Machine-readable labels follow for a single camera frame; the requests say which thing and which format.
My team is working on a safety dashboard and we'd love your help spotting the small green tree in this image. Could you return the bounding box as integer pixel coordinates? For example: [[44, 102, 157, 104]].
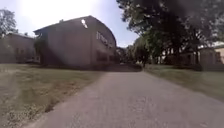
[[131, 35, 152, 68]]

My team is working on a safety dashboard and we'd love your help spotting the large grey gabled building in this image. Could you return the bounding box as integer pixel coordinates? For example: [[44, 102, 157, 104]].
[[33, 14, 118, 68]]

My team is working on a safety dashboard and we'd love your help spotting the grey asphalt path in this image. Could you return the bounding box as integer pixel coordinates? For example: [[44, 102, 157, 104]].
[[22, 69, 224, 128]]

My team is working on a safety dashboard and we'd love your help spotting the large dark tree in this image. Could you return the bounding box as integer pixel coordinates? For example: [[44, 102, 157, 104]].
[[115, 0, 224, 68]]

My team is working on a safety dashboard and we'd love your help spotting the green grass verge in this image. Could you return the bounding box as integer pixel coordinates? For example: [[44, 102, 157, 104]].
[[144, 64, 224, 103]]

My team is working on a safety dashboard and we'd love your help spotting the dry grass field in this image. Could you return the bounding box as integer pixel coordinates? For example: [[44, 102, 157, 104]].
[[0, 63, 107, 128]]

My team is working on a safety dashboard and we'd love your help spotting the pale low building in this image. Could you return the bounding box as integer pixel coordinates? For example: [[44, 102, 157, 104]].
[[166, 42, 224, 72]]

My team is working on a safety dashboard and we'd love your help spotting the low grey building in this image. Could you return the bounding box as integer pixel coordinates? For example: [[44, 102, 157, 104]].
[[0, 32, 40, 65]]

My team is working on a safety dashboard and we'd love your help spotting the tree beside low building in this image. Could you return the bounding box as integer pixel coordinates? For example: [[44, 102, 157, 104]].
[[0, 8, 18, 38]]

